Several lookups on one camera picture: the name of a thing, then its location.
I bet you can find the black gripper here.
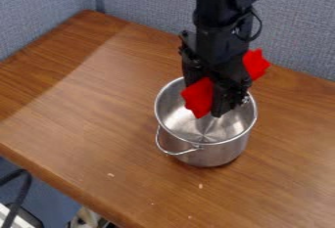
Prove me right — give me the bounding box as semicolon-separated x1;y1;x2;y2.
179;23;252;117

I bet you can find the red rectangular block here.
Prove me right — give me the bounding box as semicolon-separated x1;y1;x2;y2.
180;49;271;118

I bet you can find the stainless steel pot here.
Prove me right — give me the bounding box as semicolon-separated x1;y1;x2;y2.
155;77;258;167

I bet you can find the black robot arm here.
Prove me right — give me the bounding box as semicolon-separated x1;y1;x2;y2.
179;0;262;118

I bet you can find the white object under table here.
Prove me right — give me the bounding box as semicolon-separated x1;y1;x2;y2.
65;206;117;228

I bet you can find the black and white floor object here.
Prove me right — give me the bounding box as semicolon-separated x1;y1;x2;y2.
0;204;44;228

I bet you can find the black cable loop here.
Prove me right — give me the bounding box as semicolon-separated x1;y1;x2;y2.
0;168;33;228

